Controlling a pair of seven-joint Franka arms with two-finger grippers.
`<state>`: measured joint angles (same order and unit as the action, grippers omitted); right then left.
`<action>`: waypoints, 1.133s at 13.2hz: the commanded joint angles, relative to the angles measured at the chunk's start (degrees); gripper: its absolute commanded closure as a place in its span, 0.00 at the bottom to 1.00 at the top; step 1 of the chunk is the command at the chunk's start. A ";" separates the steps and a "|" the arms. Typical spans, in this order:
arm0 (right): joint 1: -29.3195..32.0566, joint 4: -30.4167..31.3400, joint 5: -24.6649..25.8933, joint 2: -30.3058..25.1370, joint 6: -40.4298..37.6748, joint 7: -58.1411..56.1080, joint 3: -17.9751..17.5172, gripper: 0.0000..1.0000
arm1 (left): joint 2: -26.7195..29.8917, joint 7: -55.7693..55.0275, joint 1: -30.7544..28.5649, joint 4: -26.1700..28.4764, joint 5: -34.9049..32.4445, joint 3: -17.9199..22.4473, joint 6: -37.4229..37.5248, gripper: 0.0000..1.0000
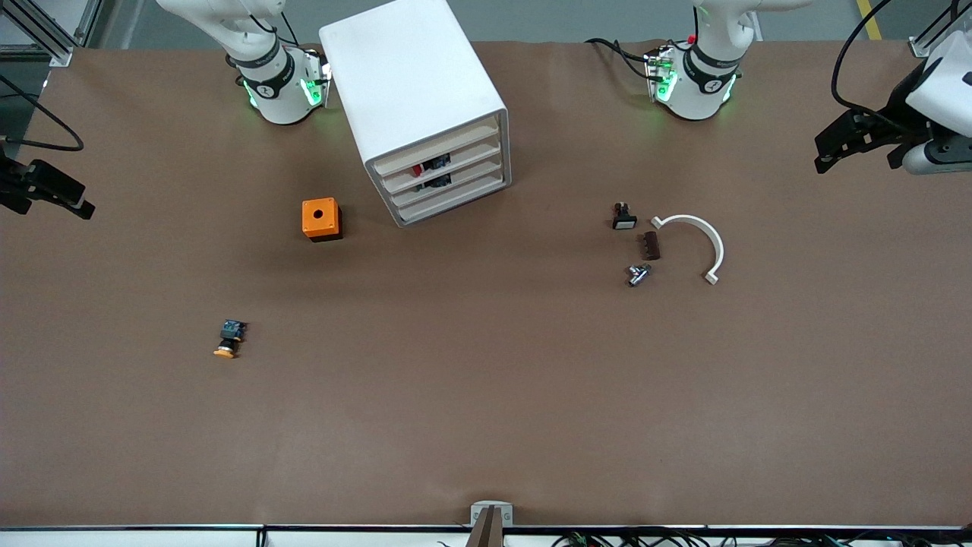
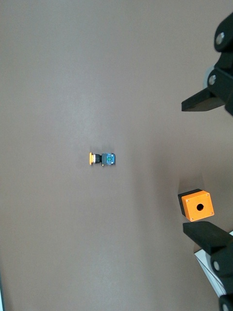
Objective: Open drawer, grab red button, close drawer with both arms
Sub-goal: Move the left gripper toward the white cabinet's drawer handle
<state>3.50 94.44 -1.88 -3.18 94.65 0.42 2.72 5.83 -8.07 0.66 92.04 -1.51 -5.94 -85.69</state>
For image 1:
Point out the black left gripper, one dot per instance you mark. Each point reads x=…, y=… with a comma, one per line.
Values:
x=898, y=108

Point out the yellow mushroom push button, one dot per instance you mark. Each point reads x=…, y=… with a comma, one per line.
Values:
x=228, y=339

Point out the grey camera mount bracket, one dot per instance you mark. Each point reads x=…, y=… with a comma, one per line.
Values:
x=478, y=510

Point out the silver key switch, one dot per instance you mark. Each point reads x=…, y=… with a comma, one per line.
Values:
x=638, y=274

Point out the black white square push button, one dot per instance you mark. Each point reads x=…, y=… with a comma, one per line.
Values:
x=624, y=219

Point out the white table edge rail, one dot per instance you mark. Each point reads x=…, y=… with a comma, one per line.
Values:
x=152, y=538

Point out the white drawer cabinet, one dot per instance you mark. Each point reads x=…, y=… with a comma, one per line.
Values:
x=410, y=76

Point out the brown terminal block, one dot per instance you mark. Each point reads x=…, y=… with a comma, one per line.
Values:
x=651, y=245

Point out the orange push button box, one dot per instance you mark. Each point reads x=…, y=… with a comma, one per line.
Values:
x=319, y=216

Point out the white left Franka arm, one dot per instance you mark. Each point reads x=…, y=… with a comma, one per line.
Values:
x=706, y=83

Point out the black blue switch module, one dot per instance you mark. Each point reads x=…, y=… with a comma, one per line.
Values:
x=438, y=181

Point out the aluminium frame profile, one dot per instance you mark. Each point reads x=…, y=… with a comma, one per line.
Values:
x=923, y=47
x=45, y=34

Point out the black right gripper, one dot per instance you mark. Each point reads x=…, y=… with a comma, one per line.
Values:
x=9, y=182

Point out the red mushroom push button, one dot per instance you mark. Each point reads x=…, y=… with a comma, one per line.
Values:
x=418, y=169

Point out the white curved plastic bracket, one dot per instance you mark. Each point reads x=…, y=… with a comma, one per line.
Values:
x=714, y=235

